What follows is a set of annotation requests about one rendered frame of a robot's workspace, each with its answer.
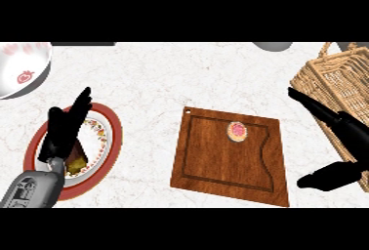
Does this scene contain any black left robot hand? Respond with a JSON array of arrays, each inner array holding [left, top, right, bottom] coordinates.
[[36, 86, 93, 164]]

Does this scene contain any tan wicker basket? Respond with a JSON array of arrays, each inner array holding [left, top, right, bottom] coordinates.
[[288, 42, 369, 193]]

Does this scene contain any grey round object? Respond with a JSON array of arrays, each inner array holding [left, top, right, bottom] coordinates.
[[251, 42, 294, 53]]

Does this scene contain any white strawberry print bowl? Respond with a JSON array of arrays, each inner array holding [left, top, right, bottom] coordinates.
[[0, 42, 54, 101]]

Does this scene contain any brown wooden cutting board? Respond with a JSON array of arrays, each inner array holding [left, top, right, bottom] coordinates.
[[169, 105, 291, 208]]

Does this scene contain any red rimmed floral plate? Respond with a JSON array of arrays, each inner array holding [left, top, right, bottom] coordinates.
[[23, 102, 124, 201]]

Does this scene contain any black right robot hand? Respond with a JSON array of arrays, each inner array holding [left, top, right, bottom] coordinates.
[[287, 86, 369, 192]]

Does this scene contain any brown cake slice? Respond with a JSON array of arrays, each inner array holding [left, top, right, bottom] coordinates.
[[64, 140, 90, 177]]

